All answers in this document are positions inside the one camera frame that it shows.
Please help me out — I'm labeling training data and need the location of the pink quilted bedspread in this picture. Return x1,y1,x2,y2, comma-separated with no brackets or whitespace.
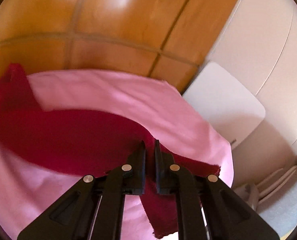
0,64,234,239

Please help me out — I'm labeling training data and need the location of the white cable bundle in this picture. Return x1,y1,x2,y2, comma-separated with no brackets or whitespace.
233,152,297,210

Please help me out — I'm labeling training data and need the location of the wooden panelled headboard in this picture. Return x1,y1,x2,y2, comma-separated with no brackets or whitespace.
0,0,238,92

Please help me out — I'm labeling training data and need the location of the white wardrobe cabinet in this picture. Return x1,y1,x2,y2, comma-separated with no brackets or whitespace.
205,0,297,153

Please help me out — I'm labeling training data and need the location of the white bedside stool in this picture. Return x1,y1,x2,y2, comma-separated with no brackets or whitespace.
183,61,266,149

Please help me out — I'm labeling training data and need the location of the dark red long-sleeve shirt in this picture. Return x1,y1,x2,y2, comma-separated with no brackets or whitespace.
0,64,226,239

